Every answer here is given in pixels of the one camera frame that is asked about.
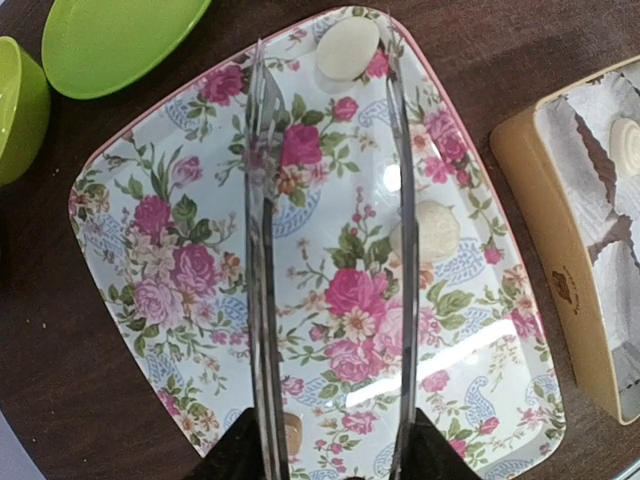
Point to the green plastic bowl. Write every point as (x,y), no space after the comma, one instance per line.
(25,110)

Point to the floral rectangular tray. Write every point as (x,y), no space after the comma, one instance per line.
(158,215)

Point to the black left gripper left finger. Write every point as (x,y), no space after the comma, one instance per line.
(236,456)

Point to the white round chocolate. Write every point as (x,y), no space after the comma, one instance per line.
(347,48)

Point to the metal tongs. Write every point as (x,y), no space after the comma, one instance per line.
(264,98)

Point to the caramel brown chocolate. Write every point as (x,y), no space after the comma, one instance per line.
(293,433)

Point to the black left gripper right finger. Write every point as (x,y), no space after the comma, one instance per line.
(424,453)

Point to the white heart chocolate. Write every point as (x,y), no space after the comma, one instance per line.
(438,232)

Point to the white swirl chocolate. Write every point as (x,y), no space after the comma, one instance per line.
(624,147)

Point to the green plastic plate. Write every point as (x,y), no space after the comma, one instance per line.
(91,49)

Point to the tan chocolate tin box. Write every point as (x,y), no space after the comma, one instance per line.
(584,221)

